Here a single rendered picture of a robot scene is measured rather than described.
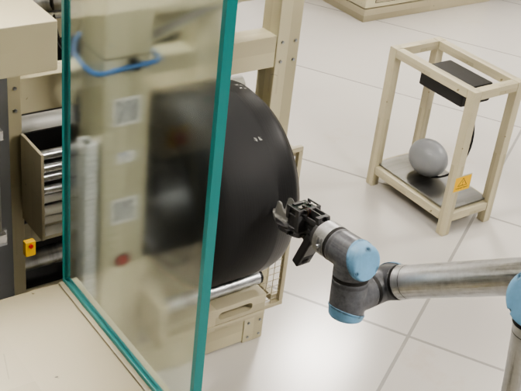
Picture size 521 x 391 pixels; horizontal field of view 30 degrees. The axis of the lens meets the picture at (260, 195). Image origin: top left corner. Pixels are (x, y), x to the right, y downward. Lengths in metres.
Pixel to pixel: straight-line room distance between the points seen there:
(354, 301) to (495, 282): 0.35
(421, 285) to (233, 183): 0.55
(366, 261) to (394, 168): 2.94
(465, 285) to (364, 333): 1.98
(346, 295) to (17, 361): 0.81
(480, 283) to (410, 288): 0.21
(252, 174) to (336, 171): 2.88
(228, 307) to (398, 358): 1.44
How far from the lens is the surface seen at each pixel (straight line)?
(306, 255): 2.51
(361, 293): 2.38
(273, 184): 2.58
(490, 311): 4.56
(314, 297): 4.39
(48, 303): 2.17
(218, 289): 2.83
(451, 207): 4.92
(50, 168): 2.91
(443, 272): 2.33
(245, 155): 2.54
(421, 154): 5.11
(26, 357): 2.04
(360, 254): 2.31
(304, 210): 2.45
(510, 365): 2.10
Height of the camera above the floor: 2.60
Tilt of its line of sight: 31 degrees down
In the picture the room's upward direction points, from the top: 7 degrees clockwise
